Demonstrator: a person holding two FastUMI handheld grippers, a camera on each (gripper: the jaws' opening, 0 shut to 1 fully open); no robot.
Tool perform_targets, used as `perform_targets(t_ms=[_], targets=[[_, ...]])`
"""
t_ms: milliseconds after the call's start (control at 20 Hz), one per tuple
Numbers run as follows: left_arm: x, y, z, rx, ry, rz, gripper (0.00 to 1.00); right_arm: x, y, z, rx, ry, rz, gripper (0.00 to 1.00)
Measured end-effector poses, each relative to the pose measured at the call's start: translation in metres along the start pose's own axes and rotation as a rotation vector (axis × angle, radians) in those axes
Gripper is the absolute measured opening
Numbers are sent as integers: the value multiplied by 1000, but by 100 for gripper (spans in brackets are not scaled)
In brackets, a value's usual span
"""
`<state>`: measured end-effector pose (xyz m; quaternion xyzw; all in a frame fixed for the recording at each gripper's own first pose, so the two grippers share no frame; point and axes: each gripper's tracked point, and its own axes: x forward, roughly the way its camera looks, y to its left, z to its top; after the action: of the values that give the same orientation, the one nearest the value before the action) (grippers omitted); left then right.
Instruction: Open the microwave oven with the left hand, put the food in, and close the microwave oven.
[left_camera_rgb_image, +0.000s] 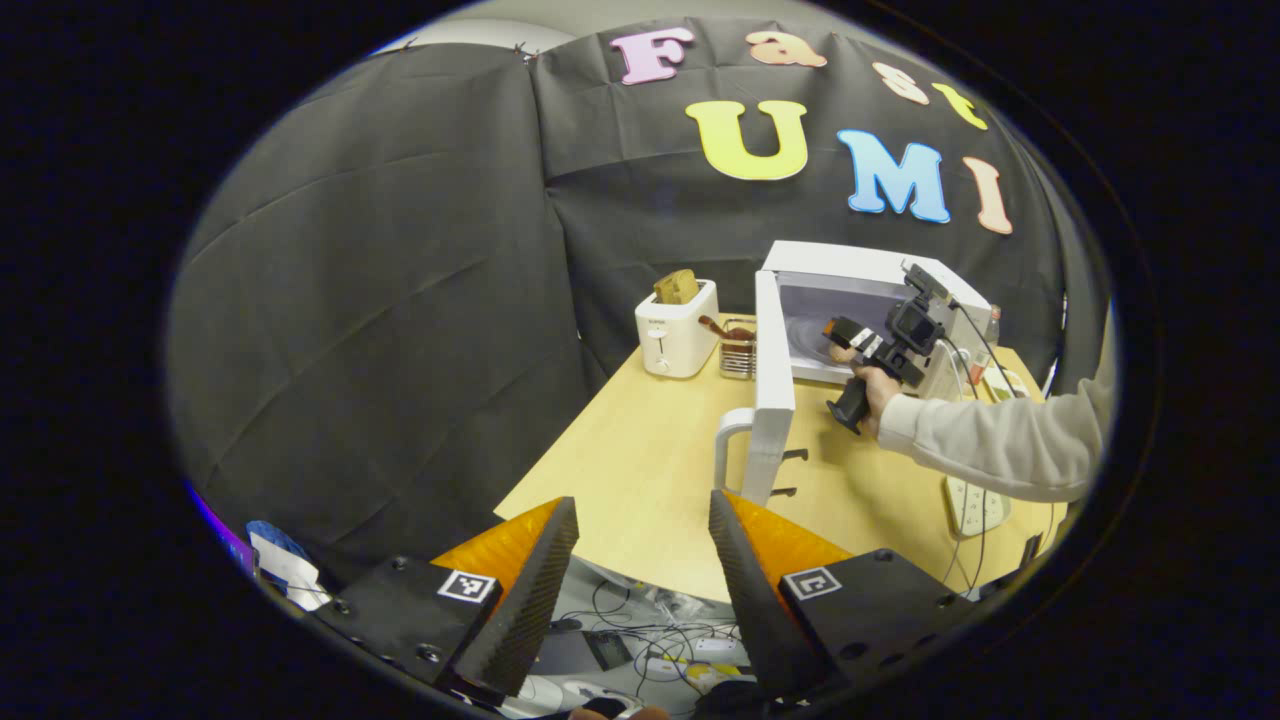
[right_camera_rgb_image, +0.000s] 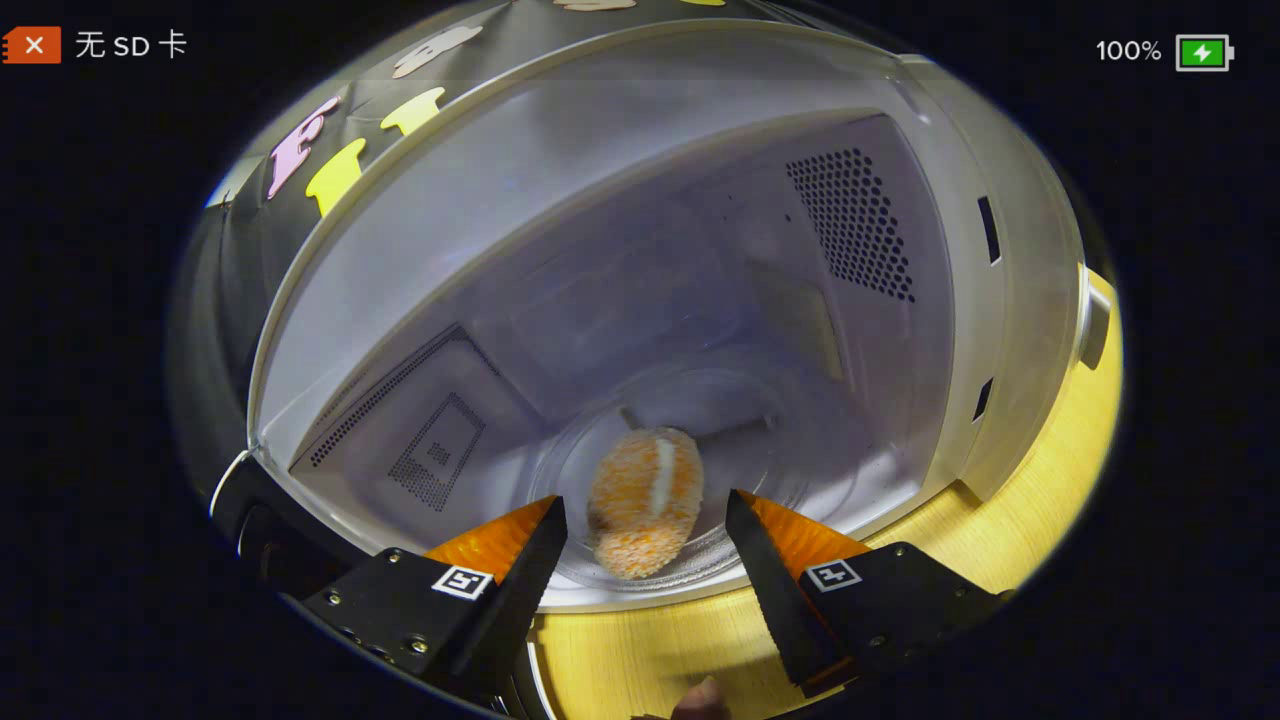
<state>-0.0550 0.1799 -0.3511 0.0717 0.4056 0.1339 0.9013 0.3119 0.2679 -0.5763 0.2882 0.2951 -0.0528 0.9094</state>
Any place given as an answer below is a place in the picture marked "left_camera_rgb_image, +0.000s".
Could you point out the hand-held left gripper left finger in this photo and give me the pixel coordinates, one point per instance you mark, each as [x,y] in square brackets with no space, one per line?
[520,605]

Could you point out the white toaster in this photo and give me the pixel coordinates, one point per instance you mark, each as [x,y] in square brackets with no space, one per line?
[675,340]

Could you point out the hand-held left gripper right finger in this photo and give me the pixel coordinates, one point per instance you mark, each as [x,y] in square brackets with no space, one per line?
[755,600]

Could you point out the white microwave oven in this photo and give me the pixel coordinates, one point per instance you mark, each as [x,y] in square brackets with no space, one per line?
[850,265]

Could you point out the white power strip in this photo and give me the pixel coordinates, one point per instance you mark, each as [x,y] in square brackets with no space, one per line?
[975,505]

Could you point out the divided dish of grains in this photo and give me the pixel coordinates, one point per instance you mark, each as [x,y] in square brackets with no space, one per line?
[1006,385]

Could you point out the brown wooden spoon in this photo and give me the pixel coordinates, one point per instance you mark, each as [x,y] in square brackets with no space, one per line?
[725,328]

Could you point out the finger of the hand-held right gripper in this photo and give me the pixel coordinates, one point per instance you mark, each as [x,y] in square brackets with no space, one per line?
[855,338]

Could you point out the blue and white bag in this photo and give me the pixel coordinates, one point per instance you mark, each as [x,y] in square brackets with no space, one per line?
[285,565]

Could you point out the brown bread slice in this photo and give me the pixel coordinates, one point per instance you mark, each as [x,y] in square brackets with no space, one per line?
[678,288]

